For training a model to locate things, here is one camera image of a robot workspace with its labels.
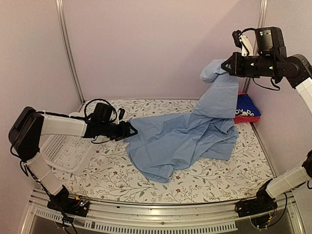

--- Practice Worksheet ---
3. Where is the light blue shirt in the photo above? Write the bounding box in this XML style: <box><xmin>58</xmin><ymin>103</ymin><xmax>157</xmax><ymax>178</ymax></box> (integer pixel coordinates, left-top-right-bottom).
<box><xmin>126</xmin><ymin>59</ymin><xmax>238</xmax><ymax>183</ymax></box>

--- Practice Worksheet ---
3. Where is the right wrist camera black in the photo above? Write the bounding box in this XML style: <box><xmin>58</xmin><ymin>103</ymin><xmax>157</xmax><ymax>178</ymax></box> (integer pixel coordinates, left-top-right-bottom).
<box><xmin>255</xmin><ymin>27</ymin><xmax>287</xmax><ymax>58</ymax></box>

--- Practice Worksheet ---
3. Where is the aluminium corner post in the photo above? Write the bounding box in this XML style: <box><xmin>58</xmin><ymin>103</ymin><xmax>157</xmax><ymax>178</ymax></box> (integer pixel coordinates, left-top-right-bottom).
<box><xmin>243</xmin><ymin>0</ymin><xmax>268</xmax><ymax>95</ymax></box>
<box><xmin>55</xmin><ymin>0</ymin><xmax>85</xmax><ymax>103</ymax></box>

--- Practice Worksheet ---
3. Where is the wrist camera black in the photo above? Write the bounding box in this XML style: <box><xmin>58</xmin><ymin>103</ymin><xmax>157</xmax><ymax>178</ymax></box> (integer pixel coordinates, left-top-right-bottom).
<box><xmin>92</xmin><ymin>103</ymin><xmax>117</xmax><ymax>123</ymax></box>
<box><xmin>255</xmin><ymin>27</ymin><xmax>287</xmax><ymax>58</ymax></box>

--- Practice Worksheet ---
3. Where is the folded pink garment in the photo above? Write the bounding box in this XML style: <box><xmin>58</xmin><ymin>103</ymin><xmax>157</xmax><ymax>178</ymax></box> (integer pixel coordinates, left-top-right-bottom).
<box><xmin>234</xmin><ymin>92</ymin><xmax>261</xmax><ymax>124</ymax></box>

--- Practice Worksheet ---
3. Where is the aluminium front rail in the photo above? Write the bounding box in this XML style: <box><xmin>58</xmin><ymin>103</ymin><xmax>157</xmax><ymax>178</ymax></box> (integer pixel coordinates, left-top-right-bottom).
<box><xmin>21</xmin><ymin>189</ymin><xmax>308</xmax><ymax>234</ymax></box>

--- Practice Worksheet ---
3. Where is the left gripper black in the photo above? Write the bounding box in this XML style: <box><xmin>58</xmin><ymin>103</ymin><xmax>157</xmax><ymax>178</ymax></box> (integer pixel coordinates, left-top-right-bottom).
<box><xmin>100</xmin><ymin>120</ymin><xmax>138</xmax><ymax>141</ymax></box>

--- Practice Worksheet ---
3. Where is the white plastic laundry basket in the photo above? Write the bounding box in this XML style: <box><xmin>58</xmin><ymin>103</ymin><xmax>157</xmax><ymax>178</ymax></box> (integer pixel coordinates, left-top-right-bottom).
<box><xmin>39</xmin><ymin>112</ymin><xmax>93</xmax><ymax>175</ymax></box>

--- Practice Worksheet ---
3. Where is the floral table mat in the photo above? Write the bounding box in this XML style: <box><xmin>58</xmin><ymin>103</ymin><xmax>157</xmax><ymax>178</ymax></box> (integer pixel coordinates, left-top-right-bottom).
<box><xmin>50</xmin><ymin>98</ymin><xmax>276</xmax><ymax>204</ymax></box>

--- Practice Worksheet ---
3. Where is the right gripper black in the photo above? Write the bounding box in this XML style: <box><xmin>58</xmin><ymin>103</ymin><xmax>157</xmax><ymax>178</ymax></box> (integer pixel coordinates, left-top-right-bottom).
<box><xmin>222</xmin><ymin>50</ymin><xmax>279</xmax><ymax>77</ymax></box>

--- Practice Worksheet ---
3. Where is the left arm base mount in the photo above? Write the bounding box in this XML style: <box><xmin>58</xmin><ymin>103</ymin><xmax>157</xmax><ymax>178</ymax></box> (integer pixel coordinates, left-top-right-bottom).
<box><xmin>47</xmin><ymin>195</ymin><xmax>90</xmax><ymax>217</ymax></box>

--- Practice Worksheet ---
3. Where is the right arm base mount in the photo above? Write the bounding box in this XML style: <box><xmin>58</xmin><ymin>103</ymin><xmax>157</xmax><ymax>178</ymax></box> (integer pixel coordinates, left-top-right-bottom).
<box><xmin>234</xmin><ymin>195</ymin><xmax>278</xmax><ymax>217</ymax></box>

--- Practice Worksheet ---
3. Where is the blue printed t-shirt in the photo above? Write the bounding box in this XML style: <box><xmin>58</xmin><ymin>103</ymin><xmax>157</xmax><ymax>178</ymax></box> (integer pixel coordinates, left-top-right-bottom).
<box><xmin>235</xmin><ymin>93</ymin><xmax>261</xmax><ymax>117</ymax></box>

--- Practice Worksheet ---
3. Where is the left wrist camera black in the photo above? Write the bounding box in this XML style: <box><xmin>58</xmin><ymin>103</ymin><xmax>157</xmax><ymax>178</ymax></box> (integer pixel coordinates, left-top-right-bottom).
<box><xmin>92</xmin><ymin>103</ymin><xmax>117</xmax><ymax>123</ymax></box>

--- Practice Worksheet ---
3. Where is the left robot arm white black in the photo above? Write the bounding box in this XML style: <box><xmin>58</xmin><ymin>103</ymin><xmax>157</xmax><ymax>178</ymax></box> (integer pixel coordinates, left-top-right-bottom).
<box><xmin>8</xmin><ymin>106</ymin><xmax>138</xmax><ymax>212</ymax></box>

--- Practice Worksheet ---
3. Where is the right aluminium corner post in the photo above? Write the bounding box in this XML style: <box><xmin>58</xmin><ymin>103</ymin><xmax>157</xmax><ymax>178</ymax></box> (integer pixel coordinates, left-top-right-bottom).
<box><xmin>243</xmin><ymin>0</ymin><xmax>268</xmax><ymax>95</ymax></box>

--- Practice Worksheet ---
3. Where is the left aluminium corner post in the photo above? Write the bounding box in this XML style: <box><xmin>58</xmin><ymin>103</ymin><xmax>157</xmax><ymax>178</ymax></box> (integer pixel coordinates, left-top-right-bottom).
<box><xmin>55</xmin><ymin>0</ymin><xmax>85</xmax><ymax>103</ymax></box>

